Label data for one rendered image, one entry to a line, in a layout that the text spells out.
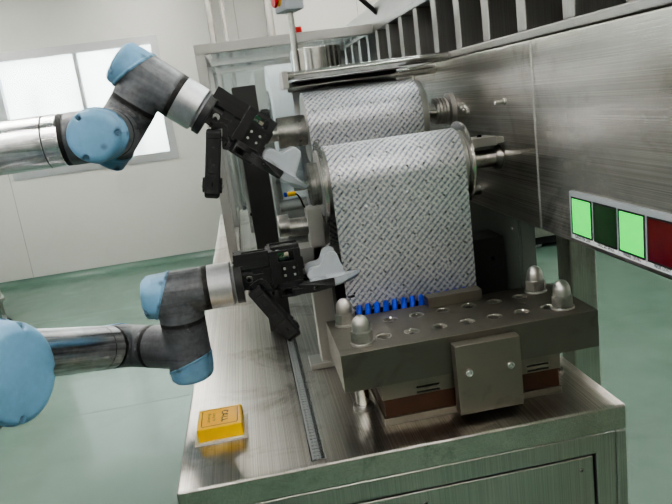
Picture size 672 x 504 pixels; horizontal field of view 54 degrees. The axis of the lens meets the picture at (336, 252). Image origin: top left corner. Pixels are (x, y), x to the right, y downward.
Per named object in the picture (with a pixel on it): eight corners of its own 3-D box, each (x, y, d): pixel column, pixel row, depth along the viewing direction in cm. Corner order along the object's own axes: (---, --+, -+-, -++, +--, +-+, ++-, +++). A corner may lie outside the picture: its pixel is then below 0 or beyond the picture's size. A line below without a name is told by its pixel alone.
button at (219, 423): (201, 423, 108) (199, 410, 108) (243, 416, 109) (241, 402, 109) (199, 444, 102) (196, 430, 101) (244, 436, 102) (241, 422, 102)
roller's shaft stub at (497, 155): (459, 172, 121) (457, 149, 120) (495, 167, 122) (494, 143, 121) (467, 175, 117) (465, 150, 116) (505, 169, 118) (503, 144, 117)
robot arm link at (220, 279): (213, 314, 108) (214, 300, 115) (240, 310, 108) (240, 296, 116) (204, 271, 106) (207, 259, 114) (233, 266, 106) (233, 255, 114)
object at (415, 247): (348, 314, 115) (334, 212, 111) (476, 292, 118) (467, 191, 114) (348, 315, 115) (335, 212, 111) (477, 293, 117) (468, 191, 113)
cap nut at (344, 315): (333, 322, 110) (330, 296, 108) (354, 318, 110) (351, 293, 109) (336, 329, 106) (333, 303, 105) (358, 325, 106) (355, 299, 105)
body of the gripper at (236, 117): (281, 125, 107) (216, 84, 104) (254, 170, 108) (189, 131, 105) (278, 124, 114) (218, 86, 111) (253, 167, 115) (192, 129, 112)
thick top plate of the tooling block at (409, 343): (330, 354, 112) (325, 321, 110) (551, 314, 116) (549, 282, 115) (345, 393, 96) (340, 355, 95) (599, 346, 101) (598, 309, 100)
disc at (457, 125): (450, 197, 127) (443, 120, 124) (452, 197, 127) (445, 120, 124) (477, 208, 113) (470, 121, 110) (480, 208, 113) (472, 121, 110)
